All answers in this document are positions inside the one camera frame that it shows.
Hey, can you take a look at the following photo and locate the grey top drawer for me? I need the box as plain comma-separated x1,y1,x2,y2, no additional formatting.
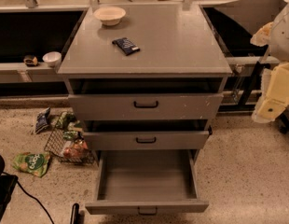
68,93,223,120

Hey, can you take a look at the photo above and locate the grey open bottom drawer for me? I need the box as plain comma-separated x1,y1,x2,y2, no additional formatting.
86,150,209,216

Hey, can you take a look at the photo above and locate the black device at left edge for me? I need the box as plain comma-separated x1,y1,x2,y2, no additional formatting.
0,155,18,222

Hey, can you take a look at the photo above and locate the small white cup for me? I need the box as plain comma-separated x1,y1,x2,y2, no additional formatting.
43,51,62,67

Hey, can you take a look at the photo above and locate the grey drawer cabinet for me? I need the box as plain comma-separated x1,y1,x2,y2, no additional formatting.
57,2,233,165

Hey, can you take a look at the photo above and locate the black cable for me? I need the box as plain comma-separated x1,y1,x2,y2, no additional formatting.
2,171,55,224

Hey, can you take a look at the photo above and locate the green snack bag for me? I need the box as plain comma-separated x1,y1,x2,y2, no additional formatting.
12,152,50,177

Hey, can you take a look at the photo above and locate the grey middle drawer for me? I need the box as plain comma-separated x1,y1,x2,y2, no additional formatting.
84,131,209,150

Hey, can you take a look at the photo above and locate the beige paper bowl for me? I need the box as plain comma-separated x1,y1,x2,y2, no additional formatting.
93,7,126,26

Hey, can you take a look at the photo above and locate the orange red snack bag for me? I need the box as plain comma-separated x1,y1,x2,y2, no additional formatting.
62,139,88,159

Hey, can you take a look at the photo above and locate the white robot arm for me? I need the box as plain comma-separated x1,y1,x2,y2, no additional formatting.
250,2,289,123

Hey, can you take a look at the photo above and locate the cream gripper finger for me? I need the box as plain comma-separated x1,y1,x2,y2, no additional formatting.
256,62,289,121

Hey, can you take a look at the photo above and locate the blue rxbar blueberry bar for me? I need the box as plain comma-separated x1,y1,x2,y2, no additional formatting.
112,37,140,56

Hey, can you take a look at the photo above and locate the green chip bag in basket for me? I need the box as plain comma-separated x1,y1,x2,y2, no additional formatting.
55,111,76,130

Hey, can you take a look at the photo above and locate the black wire basket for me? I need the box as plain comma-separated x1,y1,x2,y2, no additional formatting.
44,117,95,164

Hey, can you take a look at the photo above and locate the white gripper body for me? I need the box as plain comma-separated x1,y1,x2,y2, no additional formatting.
250,22,273,47

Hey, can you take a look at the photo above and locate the blue white snack bag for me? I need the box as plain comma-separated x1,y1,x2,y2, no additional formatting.
34,107,50,133

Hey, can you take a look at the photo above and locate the black cylindrical handle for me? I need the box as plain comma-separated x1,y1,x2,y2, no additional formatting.
70,203,80,224

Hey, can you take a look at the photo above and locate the black tray stand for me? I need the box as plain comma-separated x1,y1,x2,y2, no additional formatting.
202,0,289,134

